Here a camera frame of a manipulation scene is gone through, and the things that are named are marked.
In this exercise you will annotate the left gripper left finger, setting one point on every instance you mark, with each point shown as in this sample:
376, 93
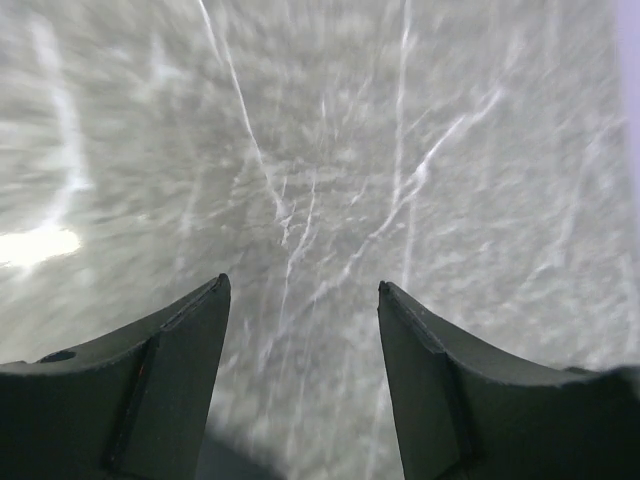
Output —
131, 404

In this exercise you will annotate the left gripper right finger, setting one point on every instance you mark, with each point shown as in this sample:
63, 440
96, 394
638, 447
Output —
465, 409

